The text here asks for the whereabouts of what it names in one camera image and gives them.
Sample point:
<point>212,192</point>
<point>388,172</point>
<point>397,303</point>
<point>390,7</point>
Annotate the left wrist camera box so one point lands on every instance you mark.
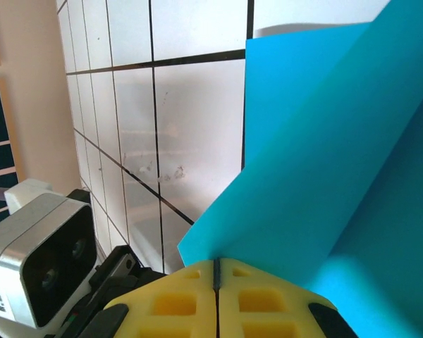
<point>38,246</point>

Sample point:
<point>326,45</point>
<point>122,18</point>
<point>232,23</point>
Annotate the blue paper sheet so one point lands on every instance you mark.
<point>320,158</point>

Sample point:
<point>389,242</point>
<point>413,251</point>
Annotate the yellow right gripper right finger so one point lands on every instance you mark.
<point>229,310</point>

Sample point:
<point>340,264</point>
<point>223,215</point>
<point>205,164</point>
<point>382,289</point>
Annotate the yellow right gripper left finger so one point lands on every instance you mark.
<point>201,310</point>

